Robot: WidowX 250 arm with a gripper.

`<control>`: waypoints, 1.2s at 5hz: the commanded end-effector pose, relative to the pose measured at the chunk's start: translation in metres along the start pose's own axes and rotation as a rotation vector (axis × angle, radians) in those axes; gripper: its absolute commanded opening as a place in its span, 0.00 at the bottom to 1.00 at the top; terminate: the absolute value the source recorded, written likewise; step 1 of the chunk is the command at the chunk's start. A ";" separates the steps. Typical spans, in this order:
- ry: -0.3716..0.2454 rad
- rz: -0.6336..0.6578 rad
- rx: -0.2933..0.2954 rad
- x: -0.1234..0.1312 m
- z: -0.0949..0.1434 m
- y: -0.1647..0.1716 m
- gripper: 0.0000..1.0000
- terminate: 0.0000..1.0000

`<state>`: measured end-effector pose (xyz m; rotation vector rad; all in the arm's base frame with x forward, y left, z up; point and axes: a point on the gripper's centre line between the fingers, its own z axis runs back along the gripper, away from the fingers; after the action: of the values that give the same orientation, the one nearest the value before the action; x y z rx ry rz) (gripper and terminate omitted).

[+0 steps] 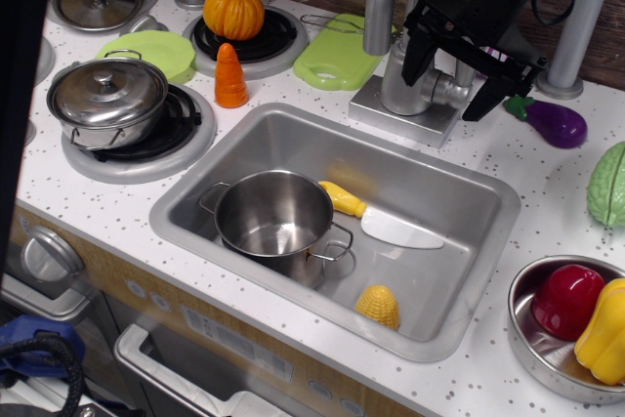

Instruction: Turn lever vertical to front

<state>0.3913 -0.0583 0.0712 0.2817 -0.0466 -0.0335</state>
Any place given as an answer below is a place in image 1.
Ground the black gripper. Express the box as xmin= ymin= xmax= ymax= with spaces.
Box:
xmin=401 ymin=0 xmax=547 ymax=122

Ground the silver faucet lever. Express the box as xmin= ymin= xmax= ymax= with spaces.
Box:
xmin=421 ymin=60 xmax=477 ymax=109

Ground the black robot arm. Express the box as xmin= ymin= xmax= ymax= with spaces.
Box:
xmin=401 ymin=0 xmax=574 ymax=121

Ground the purple white toy onion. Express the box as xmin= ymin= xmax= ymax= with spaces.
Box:
xmin=476 ymin=47 xmax=508 ymax=80

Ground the silver faucet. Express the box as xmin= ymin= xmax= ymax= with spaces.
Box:
xmin=349 ymin=0 xmax=462 ymax=148

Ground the purple toy eggplant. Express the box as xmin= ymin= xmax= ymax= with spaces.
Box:
xmin=504 ymin=96 xmax=588 ymax=149

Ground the green cutting board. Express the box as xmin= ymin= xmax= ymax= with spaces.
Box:
xmin=293 ymin=14 xmax=383 ymax=91

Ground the back stove burner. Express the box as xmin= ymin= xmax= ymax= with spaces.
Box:
xmin=183 ymin=7 xmax=309 ymax=80

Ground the stove burner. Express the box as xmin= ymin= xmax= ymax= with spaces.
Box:
xmin=62 ymin=85 xmax=217 ymax=185
xmin=183 ymin=7 xmax=309 ymax=80

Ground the silver sink basin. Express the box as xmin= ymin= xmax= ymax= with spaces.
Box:
xmin=149 ymin=103 xmax=521 ymax=362

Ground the green toy cabbage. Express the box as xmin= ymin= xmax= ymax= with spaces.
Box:
xmin=586 ymin=142 xmax=624 ymax=228

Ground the orange toy carrot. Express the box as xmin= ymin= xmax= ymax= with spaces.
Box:
xmin=214 ymin=43 xmax=249 ymax=108

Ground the orange toy pumpkin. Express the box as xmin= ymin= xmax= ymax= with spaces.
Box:
xmin=202 ymin=0 xmax=265 ymax=41

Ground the steel pot in sink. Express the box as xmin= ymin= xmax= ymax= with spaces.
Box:
xmin=198 ymin=170 xmax=354 ymax=289

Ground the yellow toy corn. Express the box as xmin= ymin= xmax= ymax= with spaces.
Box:
xmin=354 ymin=284 xmax=400 ymax=330

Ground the red toy pepper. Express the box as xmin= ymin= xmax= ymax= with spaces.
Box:
xmin=531 ymin=264 xmax=605 ymax=341

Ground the green plastic plate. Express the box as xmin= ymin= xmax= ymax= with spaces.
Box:
xmin=96 ymin=30 xmax=196 ymax=83

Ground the front stove burner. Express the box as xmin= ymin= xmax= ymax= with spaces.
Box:
xmin=62 ymin=85 xmax=217 ymax=185

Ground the yellow toy pepper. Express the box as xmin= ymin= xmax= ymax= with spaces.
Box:
xmin=574 ymin=278 xmax=624 ymax=386

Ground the steel pot with lid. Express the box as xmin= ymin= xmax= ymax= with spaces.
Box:
xmin=47 ymin=57 xmax=169 ymax=150

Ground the steel pot lid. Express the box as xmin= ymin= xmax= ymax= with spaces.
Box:
xmin=52 ymin=0 xmax=144 ymax=31

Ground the dark foreground panel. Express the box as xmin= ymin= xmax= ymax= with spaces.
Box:
xmin=0 ymin=0 xmax=63 ymax=271

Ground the silver front dial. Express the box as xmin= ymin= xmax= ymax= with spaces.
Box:
xmin=21 ymin=225 xmax=85 ymax=282

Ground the blue clamp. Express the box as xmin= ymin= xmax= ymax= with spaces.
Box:
xmin=1 ymin=315 xmax=86 ymax=378

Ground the silver post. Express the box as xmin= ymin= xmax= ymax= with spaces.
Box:
xmin=536 ymin=0 xmax=604 ymax=100

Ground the wire utensil handle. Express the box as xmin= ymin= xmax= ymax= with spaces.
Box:
xmin=300 ymin=14 xmax=364 ymax=34

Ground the yellow handled toy knife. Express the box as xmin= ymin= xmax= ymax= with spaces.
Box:
xmin=319 ymin=181 xmax=444 ymax=250

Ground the oven door handle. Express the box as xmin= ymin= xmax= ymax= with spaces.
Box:
xmin=114 ymin=323 xmax=288 ymax=416

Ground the black braided cable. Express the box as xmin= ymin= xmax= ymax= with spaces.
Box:
xmin=0 ymin=332 xmax=85 ymax=417

